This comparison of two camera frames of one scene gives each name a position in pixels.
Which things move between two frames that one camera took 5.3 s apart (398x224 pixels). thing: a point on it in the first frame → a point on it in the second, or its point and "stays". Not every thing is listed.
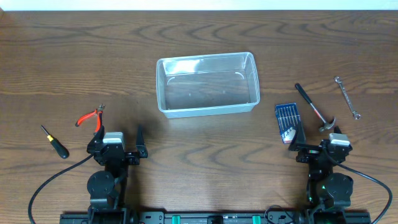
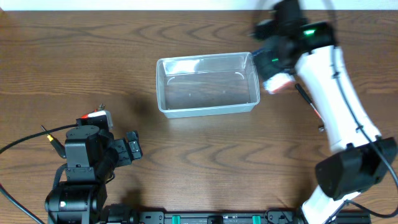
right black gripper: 315,149 → 266,65
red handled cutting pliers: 98,111 stays
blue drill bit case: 288,119 → 272,84
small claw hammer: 326,125 stays
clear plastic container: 207,84 stays
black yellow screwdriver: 60,149 stays
